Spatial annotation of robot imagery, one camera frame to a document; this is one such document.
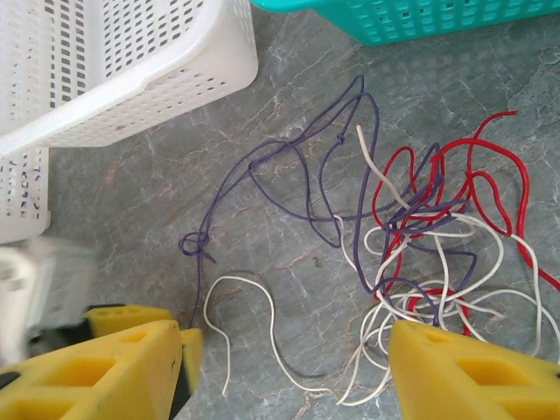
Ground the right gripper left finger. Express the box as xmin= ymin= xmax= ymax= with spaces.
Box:
xmin=0 ymin=318 xmax=190 ymax=420

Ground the white cable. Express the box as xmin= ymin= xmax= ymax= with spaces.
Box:
xmin=334 ymin=124 xmax=560 ymax=408
xmin=203 ymin=274 xmax=340 ymax=399

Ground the teal plastic basket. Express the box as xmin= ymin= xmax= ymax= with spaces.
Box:
xmin=248 ymin=0 xmax=560 ymax=47

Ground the red cable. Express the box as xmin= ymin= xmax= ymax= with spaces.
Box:
xmin=371 ymin=109 xmax=560 ymax=338

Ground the bundle of wires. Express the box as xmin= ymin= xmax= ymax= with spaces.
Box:
xmin=178 ymin=73 xmax=479 ymax=329

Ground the white plastic basket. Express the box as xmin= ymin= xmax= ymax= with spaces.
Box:
xmin=0 ymin=146 xmax=52 ymax=246
xmin=0 ymin=0 xmax=259 ymax=154

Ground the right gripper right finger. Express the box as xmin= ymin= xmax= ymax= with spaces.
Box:
xmin=388 ymin=320 xmax=560 ymax=420

